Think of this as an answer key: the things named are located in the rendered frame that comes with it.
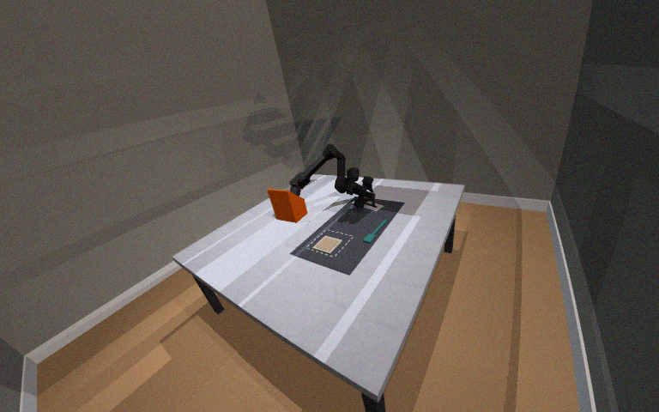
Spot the beige tile with dark top panel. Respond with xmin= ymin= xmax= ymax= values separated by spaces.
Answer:
xmin=312 ymin=236 xmax=342 ymax=254

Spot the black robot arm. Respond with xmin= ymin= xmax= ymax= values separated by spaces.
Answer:
xmin=289 ymin=144 xmax=360 ymax=196

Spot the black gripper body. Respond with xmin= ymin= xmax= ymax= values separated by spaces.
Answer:
xmin=354 ymin=176 xmax=374 ymax=209

